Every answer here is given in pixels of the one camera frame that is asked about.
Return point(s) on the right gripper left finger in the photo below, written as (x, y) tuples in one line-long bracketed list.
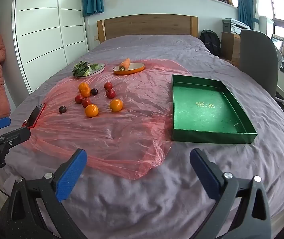
[(67, 175)]

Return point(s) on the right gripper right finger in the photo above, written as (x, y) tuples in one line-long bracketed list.
[(208, 173)]

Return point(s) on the dark plum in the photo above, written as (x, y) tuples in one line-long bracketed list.
[(62, 109), (94, 91)]

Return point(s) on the orange mandarin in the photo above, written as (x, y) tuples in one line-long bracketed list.
[(116, 105), (82, 86), (91, 111), (85, 92)]

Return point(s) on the orange mandarin back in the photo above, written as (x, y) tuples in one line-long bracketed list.
[(82, 86)]

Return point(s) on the red apple top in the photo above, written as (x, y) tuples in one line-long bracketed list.
[(108, 85)]

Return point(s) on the phone in red case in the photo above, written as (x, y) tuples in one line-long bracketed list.
[(34, 116)]

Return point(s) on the green tray box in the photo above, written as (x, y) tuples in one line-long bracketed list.
[(206, 111)]

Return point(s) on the pink plastic sheet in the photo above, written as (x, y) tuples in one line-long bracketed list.
[(128, 143)]

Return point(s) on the green bok choy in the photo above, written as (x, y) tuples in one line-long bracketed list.
[(81, 69)]

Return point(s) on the patterned white plate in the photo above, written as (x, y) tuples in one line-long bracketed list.
[(102, 66)]

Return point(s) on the small bok choy piece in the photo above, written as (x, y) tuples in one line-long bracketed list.
[(94, 67)]

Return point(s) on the white wardrobe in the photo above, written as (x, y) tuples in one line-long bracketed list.
[(49, 35)]

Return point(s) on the carrot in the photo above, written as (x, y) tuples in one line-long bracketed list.
[(124, 66)]

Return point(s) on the grey office chair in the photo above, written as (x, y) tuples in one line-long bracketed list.
[(261, 60)]

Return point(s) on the orange oval dish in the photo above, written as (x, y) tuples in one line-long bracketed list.
[(133, 68)]

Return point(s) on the black backpack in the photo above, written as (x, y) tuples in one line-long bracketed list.
[(211, 41)]

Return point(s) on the wooden nightstand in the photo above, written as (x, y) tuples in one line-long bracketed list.
[(230, 48)]

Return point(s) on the grey storage box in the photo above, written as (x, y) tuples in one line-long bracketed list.
[(233, 26)]

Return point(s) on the wooden headboard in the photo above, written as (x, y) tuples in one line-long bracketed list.
[(147, 24)]

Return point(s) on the teal curtain right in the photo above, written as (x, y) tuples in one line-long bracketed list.
[(245, 12)]

